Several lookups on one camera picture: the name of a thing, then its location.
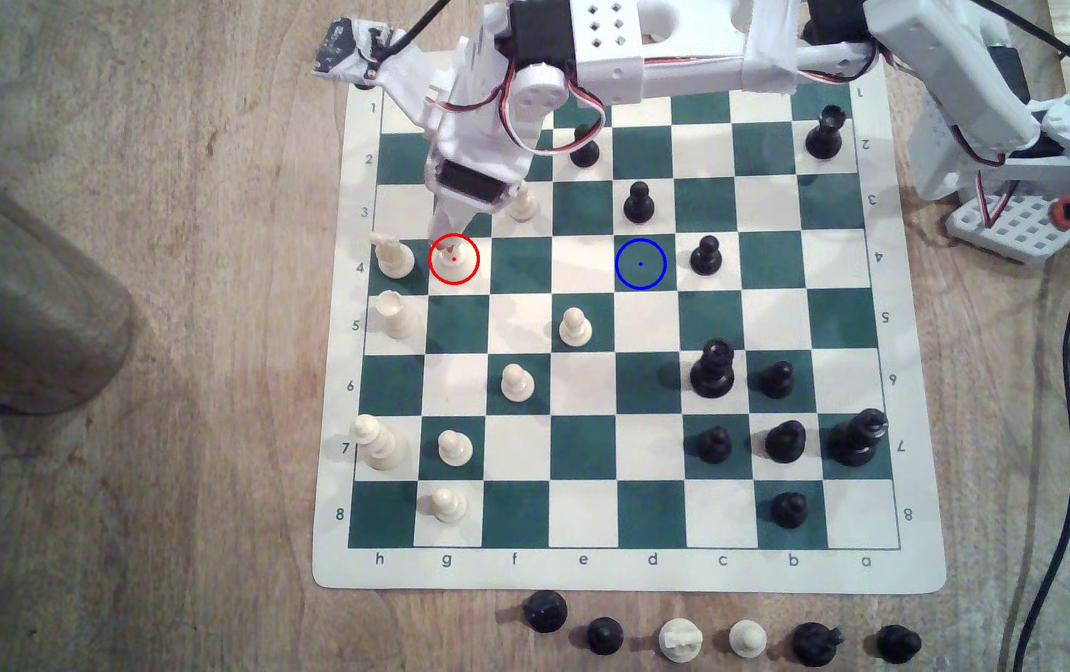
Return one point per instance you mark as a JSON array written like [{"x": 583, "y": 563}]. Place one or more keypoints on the green white chessboard mat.
[{"x": 591, "y": 448}]

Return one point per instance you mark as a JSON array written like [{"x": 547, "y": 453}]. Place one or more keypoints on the captured white rook bottom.
[{"x": 680, "y": 641}]

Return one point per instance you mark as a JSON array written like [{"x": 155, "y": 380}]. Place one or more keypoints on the black pawn chess piece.
[
  {"x": 584, "y": 155},
  {"x": 713, "y": 446},
  {"x": 605, "y": 636},
  {"x": 777, "y": 381},
  {"x": 789, "y": 510},
  {"x": 638, "y": 203},
  {"x": 706, "y": 257},
  {"x": 898, "y": 644},
  {"x": 545, "y": 612}
]

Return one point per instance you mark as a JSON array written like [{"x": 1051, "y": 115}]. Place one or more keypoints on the black rook chess piece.
[{"x": 824, "y": 135}]

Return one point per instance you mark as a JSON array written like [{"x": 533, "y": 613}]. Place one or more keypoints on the white queen chess piece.
[{"x": 460, "y": 263}]

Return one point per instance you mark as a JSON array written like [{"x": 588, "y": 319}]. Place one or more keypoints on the black queen chess piece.
[{"x": 712, "y": 371}]

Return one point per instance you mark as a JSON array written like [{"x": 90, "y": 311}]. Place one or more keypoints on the black knight chess piece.
[{"x": 815, "y": 645}]

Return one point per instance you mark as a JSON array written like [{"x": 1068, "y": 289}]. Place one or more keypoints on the white king chess piece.
[{"x": 378, "y": 443}]

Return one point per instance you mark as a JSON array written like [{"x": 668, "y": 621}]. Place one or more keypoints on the white pawn chess piece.
[
  {"x": 455, "y": 450},
  {"x": 525, "y": 207},
  {"x": 517, "y": 384},
  {"x": 748, "y": 638},
  {"x": 448, "y": 506},
  {"x": 575, "y": 328}
]

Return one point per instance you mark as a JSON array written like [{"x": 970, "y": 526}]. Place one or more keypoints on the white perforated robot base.
[{"x": 1011, "y": 224}]

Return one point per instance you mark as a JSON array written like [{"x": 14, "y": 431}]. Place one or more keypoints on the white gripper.
[{"x": 470, "y": 179}]

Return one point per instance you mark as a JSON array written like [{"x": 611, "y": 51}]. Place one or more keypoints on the black bishop chess piece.
[{"x": 785, "y": 442}]

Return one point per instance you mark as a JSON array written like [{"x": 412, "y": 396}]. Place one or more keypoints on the taped gripper camera module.
[{"x": 348, "y": 47}]

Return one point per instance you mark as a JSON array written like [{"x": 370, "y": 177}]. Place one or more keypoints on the white rook chess piece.
[{"x": 396, "y": 317}]

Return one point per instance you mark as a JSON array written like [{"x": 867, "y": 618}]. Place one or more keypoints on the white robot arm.
[{"x": 684, "y": 42}]

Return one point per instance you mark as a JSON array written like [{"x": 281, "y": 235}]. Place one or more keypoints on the black king chess piece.
[{"x": 857, "y": 439}]

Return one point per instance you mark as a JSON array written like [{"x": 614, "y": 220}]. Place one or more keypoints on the white knight chess piece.
[{"x": 393, "y": 257}]

